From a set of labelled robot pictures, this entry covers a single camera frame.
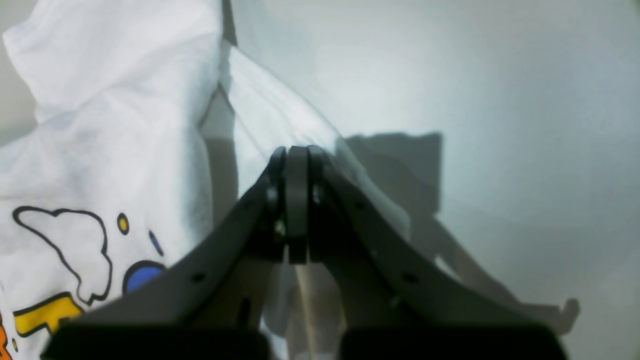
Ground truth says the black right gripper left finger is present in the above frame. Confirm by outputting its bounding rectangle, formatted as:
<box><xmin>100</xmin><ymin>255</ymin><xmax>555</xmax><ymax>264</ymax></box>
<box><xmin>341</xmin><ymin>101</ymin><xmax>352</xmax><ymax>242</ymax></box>
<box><xmin>42</xmin><ymin>146</ymin><xmax>287</xmax><ymax>360</ymax></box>

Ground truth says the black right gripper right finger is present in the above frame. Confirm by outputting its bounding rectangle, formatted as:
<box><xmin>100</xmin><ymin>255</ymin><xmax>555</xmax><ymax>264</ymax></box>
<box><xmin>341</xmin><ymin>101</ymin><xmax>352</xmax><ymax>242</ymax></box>
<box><xmin>287</xmin><ymin>146</ymin><xmax>566</xmax><ymax>360</ymax></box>

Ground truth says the white printed t-shirt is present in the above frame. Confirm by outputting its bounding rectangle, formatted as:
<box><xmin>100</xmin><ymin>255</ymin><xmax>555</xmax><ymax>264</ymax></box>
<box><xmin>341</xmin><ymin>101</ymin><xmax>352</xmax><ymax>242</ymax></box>
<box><xmin>1</xmin><ymin>0</ymin><xmax>410</xmax><ymax>360</ymax></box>

